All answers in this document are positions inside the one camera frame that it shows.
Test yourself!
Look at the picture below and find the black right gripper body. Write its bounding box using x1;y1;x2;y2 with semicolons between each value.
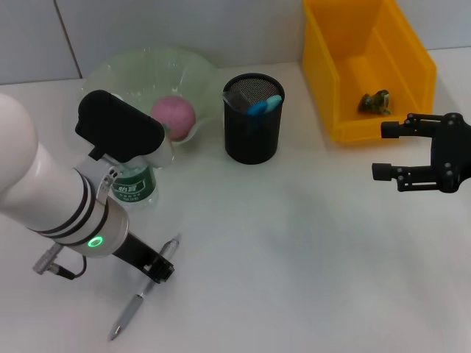
430;112;471;195

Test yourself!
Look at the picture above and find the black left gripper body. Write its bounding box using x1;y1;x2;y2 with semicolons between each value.
112;233;163;273

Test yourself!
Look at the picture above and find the grey ballpoint pen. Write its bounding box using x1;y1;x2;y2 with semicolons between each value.
107;233;182;342

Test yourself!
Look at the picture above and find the clear water bottle green label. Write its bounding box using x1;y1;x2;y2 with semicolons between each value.
110;163;160;214

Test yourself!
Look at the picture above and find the blue pen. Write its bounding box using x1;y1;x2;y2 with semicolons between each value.
247;94;283;138

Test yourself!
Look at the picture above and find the pink peach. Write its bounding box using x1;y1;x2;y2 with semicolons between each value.
150;95;197;141

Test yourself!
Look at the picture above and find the clear plastic ruler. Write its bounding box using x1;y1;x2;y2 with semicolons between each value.
222;90;252;114

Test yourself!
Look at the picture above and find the black mesh pen cup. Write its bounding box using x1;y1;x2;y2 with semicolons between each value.
222;73;286;165

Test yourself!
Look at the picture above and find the green glass fruit plate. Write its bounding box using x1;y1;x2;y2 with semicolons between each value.
82;44;218;163

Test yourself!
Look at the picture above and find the yellow plastic bin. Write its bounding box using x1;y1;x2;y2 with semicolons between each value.
302;0;438;144

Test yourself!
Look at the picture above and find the left gripper cable with plug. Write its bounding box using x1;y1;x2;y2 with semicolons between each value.
32;245;88;279

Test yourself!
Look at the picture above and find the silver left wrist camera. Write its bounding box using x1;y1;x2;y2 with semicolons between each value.
74;90;176;170

